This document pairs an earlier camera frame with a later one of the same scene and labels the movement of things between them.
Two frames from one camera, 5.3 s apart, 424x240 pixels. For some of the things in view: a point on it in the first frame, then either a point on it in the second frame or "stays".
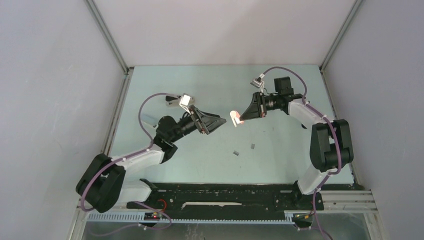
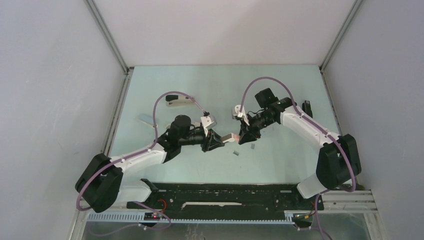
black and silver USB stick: [172, 101] stays
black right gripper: [254, 110] -> [249, 133]
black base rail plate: [228, 197] stays
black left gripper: [210, 123] -> [206, 144]
